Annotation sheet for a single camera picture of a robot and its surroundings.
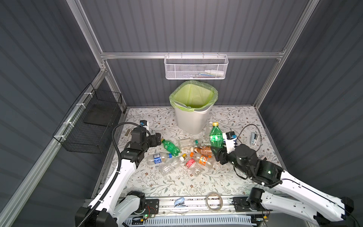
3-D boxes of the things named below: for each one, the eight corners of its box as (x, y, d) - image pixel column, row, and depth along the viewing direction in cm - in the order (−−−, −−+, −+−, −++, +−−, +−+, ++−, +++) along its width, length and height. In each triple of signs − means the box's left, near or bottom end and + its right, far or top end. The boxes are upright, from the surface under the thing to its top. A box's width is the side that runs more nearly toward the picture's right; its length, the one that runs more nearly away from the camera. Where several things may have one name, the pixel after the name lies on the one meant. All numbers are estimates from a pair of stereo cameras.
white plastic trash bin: (177, 139, 103) (175, 111, 80) (177, 132, 106) (175, 104, 83) (207, 139, 103) (213, 111, 80) (206, 132, 106) (212, 104, 83)
